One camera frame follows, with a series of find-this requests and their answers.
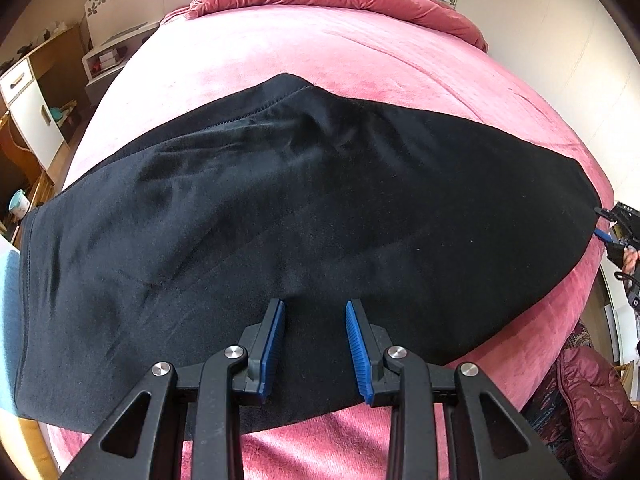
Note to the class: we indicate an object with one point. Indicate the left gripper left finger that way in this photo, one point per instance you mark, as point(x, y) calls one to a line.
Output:
point(262, 343)

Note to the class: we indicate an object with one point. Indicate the maroon quilted jacket sleeve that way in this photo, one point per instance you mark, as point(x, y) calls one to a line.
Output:
point(605, 425)

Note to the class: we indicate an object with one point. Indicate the black pants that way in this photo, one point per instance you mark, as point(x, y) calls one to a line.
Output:
point(445, 229)

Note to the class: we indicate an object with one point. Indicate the pink bed blanket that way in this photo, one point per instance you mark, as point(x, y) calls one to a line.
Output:
point(360, 55)

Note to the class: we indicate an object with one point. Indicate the white desk cabinet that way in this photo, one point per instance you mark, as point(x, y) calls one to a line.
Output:
point(30, 113)

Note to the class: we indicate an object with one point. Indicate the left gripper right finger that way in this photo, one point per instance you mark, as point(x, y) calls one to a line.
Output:
point(367, 345)

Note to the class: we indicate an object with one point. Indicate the grey bedside shelf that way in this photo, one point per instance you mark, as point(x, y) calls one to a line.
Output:
point(103, 63)

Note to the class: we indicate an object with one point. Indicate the blue cloth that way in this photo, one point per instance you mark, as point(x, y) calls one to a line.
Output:
point(11, 328)

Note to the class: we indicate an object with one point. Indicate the teal white pot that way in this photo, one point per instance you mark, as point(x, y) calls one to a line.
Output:
point(19, 204)

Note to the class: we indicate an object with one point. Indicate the wooden desk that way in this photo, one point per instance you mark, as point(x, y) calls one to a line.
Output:
point(57, 66)

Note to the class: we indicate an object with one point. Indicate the person right hand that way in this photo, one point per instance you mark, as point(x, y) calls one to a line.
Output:
point(630, 260)

